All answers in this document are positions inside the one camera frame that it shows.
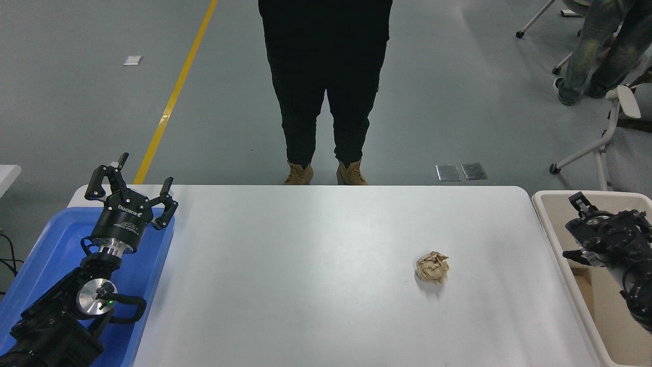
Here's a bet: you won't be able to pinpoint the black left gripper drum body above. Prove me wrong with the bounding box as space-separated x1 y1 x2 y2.
91 189 154 254

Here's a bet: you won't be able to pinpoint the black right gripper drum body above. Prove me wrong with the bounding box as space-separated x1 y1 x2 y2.
564 213 615 255

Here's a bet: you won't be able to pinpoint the tan paper ball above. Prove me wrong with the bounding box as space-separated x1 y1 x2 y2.
415 251 450 285

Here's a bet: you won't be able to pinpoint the large pale bin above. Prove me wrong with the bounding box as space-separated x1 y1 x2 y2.
531 190 652 367

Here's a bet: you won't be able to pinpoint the blue plastic tray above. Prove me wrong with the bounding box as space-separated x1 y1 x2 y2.
0 206 175 367

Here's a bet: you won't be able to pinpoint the white chair with armrest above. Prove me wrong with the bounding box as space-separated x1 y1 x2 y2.
549 85 652 192

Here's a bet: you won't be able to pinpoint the small white side table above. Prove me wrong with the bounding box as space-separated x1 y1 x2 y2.
0 165 22 197

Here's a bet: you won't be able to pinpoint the seated person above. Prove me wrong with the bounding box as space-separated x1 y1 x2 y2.
554 0 652 107

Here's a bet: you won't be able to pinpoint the white wheeled chair base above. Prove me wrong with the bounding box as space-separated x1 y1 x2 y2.
515 0 586 75

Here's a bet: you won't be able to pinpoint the standing person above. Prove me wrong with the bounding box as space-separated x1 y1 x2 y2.
258 0 393 186

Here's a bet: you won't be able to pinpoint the black floor cables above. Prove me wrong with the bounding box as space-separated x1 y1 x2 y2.
0 232 24 296

